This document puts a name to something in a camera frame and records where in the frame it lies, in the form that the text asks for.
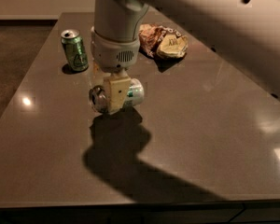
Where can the white green 7up can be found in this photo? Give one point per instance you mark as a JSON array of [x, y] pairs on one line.
[[132, 95]]

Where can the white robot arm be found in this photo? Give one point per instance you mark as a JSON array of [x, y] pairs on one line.
[[245, 33]]

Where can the brown crumpled chip bag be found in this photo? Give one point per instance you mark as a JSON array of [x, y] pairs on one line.
[[158, 41]]

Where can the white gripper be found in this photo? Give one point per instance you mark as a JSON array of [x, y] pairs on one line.
[[113, 55]]

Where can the dark green soda can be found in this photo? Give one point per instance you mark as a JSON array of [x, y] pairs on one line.
[[74, 50]]

